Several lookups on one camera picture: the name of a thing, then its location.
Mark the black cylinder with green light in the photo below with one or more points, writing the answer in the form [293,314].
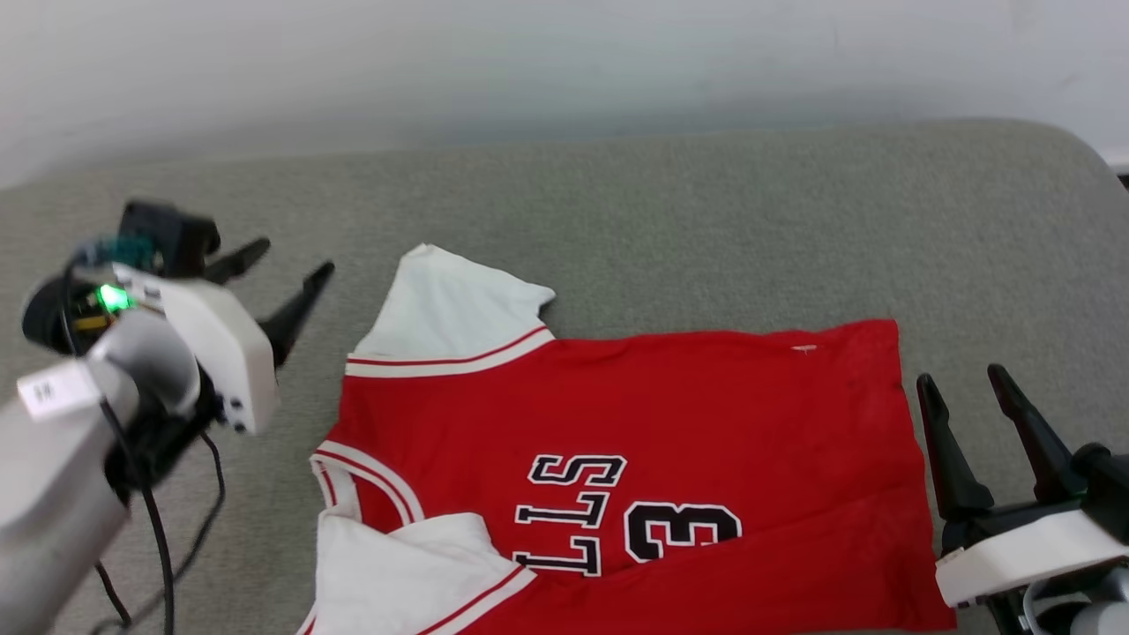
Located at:
[44,317]

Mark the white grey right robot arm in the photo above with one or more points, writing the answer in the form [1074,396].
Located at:
[1102,617]

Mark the red and white basketball jersey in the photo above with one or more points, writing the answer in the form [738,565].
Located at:
[706,414]

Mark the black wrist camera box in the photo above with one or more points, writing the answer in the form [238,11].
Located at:
[1107,485]
[172,234]

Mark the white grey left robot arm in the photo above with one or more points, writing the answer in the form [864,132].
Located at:
[44,494]

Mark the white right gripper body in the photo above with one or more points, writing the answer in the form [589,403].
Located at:
[1023,556]

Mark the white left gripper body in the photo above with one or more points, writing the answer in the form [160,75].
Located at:
[229,353]

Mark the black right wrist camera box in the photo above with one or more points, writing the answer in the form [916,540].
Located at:
[1107,485]

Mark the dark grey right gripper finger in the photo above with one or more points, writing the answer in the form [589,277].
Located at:
[1045,459]
[953,467]

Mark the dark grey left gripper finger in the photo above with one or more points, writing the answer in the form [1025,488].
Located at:
[236,262]
[295,313]

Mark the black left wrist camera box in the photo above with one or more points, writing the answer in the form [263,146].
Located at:
[172,234]

